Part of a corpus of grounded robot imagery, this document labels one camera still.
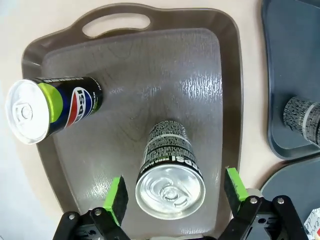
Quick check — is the white printed paper sheet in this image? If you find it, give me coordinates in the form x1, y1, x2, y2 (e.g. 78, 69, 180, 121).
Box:
304, 208, 320, 240

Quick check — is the black plastic serving tray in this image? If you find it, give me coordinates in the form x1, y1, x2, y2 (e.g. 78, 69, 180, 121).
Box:
260, 0, 320, 161
259, 156, 320, 240

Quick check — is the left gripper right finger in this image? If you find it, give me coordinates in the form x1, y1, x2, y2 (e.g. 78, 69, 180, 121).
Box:
219, 166, 310, 240

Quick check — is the black Pepsi zero can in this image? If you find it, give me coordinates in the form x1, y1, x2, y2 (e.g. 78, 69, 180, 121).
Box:
282, 96, 320, 147
4, 76, 104, 146
134, 120, 207, 218

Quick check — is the brown tray with handle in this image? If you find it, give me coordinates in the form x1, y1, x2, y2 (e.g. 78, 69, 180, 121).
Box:
20, 2, 245, 237

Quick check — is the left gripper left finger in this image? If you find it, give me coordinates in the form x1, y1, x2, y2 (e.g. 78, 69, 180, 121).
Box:
51, 174, 134, 240

